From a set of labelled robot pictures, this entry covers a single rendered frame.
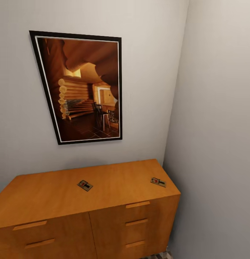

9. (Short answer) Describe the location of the mousetrap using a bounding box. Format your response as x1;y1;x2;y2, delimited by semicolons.
150;177;166;187
77;180;93;191

